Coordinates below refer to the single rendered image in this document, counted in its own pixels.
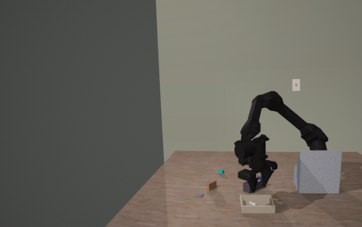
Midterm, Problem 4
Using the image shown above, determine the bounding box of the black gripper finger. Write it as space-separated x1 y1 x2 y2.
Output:
261 170 274 187
248 178 258 193

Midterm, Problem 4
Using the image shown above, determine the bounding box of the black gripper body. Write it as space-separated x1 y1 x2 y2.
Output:
238 153 277 181

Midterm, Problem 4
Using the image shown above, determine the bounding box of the beige open tray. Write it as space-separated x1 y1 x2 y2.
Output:
239 195 276 213

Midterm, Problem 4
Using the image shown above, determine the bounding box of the brown rectangular block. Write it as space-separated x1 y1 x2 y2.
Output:
207 180 216 191

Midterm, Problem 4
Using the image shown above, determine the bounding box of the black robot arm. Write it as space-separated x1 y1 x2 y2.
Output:
234 91 328 166

